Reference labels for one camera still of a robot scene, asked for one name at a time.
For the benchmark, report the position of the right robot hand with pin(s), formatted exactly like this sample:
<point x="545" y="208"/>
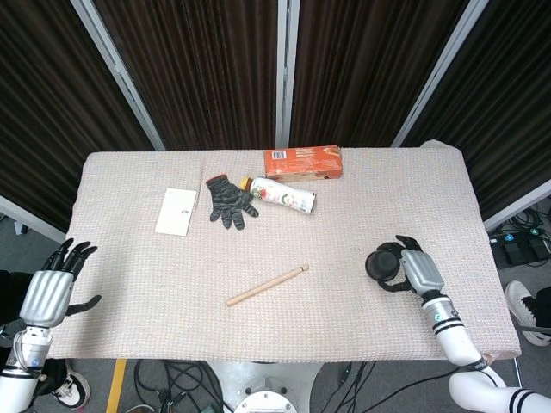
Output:
<point x="422" y="269"/>

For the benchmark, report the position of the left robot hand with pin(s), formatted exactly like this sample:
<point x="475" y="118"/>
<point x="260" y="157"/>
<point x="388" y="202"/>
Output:
<point x="45" y="294"/>

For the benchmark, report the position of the black plastic cup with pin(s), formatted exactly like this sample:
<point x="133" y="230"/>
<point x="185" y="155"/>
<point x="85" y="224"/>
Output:
<point x="384" y="263"/>

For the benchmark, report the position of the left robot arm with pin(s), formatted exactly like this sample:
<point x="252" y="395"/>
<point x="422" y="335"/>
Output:
<point x="26" y="353"/>

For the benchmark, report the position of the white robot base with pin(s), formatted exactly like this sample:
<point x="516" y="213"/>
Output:
<point x="267" y="387"/>

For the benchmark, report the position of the black white sneaker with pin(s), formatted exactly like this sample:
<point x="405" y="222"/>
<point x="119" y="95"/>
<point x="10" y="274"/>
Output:
<point x="73" y="389"/>

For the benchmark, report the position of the white labelled drink bottle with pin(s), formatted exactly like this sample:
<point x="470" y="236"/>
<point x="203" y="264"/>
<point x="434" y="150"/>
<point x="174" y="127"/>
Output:
<point x="284" y="198"/>

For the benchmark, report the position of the white paper card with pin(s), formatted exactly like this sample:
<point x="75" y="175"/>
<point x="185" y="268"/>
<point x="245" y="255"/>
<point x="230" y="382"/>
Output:
<point x="176" y="211"/>

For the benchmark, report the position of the wooden stick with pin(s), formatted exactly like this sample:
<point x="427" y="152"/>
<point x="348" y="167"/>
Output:
<point x="267" y="286"/>

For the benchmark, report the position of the beige waffle table cloth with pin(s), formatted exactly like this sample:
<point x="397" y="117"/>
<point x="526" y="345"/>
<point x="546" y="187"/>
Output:
<point x="275" y="327"/>

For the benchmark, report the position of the orange cardboard box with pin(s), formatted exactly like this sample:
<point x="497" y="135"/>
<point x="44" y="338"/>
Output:
<point x="303" y="163"/>

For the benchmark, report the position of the dark brown partition panel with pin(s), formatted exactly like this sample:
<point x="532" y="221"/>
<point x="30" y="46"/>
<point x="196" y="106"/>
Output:
<point x="366" y="73"/>
<point x="51" y="107"/>
<point x="202" y="73"/>
<point x="508" y="120"/>

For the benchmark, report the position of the black grey knit glove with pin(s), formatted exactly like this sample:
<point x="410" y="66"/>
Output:
<point x="228" y="200"/>

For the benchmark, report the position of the grey partition bottom rail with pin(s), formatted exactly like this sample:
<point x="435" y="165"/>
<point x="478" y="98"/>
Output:
<point x="516" y="206"/>
<point x="30" y="219"/>

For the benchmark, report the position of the grey partition post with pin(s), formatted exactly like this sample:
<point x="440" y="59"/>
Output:
<point x="286" y="73"/>
<point x="118" y="73"/>
<point x="439" y="73"/>

